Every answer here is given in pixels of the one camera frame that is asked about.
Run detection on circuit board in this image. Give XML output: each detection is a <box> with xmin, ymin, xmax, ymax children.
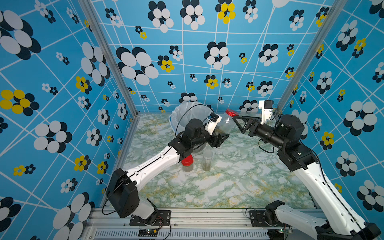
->
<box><xmin>268</xmin><ymin>229</ymin><xmax>293</xmax><ymax>240</ymax></box>
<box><xmin>138</xmin><ymin>229</ymin><xmax>159</xmax><ymax>239</ymax></box>

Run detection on left circuit board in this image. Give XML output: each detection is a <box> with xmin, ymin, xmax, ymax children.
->
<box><xmin>138</xmin><ymin>229</ymin><xmax>159</xmax><ymax>239</ymax></box>

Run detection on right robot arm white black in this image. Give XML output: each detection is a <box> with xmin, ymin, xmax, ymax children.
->
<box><xmin>233</xmin><ymin>115</ymin><xmax>381</xmax><ymax>240</ymax></box>

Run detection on right black cable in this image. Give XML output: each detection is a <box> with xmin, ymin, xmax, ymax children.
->
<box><xmin>257</xmin><ymin>138</ymin><xmax>275</xmax><ymax>154</ymax></box>

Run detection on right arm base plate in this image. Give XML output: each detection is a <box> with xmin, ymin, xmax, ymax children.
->
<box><xmin>247</xmin><ymin>210</ymin><xmax>289</xmax><ymax>229</ymax></box>

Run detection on left black cable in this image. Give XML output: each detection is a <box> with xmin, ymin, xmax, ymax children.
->
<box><xmin>174</xmin><ymin>103</ymin><xmax>214</xmax><ymax>139</ymax></box>

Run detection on right aluminium corner post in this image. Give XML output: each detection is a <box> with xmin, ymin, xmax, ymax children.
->
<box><xmin>274</xmin><ymin>0</ymin><xmax>348</xmax><ymax>116</ymax></box>

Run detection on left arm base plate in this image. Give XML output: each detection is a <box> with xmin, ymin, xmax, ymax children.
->
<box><xmin>129</xmin><ymin>210</ymin><xmax>172</xmax><ymax>227</ymax></box>

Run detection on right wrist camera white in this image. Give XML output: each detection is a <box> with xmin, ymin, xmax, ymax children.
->
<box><xmin>259</xmin><ymin>100</ymin><xmax>274</xmax><ymax>124</ymax></box>

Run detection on aluminium corner post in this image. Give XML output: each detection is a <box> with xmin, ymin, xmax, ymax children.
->
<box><xmin>79</xmin><ymin>0</ymin><xmax>138</xmax><ymax>119</ymax></box>
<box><xmin>274</xmin><ymin>0</ymin><xmax>348</xmax><ymax>116</ymax></box>

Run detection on red jar lid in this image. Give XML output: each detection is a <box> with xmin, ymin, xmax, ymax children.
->
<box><xmin>225</xmin><ymin>109</ymin><xmax>239</xmax><ymax>118</ymax></box>

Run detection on red lid jar left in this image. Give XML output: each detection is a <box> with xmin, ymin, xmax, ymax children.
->
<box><xmin>181</xmin><ymin>155</ymin><xmax>194</xmax><ymax>172</ymax></box>

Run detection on black cable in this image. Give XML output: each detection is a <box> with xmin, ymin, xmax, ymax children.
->
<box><xmin>174</xmin><ymin>103</ymin><xmax>214</xmax><ymax>139</ymax></box>
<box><xmin>257</xmin><ymin>138</ymin><xmax>275</xmax><ymax>154</ymax></box>

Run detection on aluminium front rail frame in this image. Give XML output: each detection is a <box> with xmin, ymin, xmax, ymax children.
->
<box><xmin>81</xmin><ymin>208</ymin><xmax>311</xmax><ymax>240</ymax></box>

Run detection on left aluminium corner post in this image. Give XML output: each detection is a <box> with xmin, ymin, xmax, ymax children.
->
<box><xmin>79</xmin><ymin>0</ymin><xmax>138</xmax><ymax>119</ymax></box>

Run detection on right circuit board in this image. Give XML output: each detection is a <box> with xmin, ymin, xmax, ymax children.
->
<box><xmin>268</xmin><ymin>229</ymin><xmax>293</xmax><ymax>240</ymax></box>

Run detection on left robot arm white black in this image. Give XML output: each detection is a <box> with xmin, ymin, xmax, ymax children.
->
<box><xmin>105</xmin><ymin>113</ymin><xmax>229</xmax><ymax>225</ymax></box>

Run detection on lidless clear jar beans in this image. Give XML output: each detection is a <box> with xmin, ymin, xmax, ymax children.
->
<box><xmin>203</xmin><ymin>150</ymin><xmax>214</xmax><ymax>172</ymax></box>

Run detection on white plastic bin liner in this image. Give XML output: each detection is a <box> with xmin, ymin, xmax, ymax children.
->
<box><xmin>169</xmin><ymin>102</ymin><xmax>213</xmax><ymax>134</ymax></box>

